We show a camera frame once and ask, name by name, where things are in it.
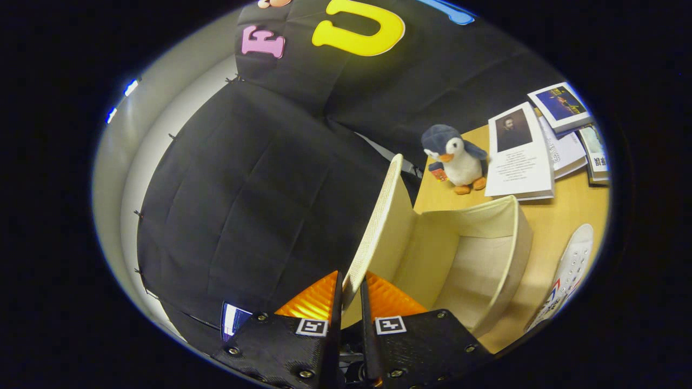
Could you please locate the blue night photo book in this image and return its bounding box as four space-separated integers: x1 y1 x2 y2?
527 81 594 135

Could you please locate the grey penguin plush toy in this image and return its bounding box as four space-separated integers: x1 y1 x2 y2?
421 124 489 195

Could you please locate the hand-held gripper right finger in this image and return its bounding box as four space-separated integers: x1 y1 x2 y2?
360 272 495 389

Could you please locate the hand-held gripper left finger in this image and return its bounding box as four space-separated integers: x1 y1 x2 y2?
212 270 344 389

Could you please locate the white striped canvas shoe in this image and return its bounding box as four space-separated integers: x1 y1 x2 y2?
523 223 595 333

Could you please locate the beige fabric storage box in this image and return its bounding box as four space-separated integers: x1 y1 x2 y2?
342 154 534 338

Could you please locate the lit monitor screen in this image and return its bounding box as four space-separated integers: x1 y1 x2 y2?
221 301 254 342

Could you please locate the sky blue cover book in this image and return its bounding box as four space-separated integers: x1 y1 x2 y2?
577 123 611 186

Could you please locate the plain white text book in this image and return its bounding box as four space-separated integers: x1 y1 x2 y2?
538 116 588 180

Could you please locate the white portrait cover book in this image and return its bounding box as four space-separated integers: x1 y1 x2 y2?
485 102 556 202

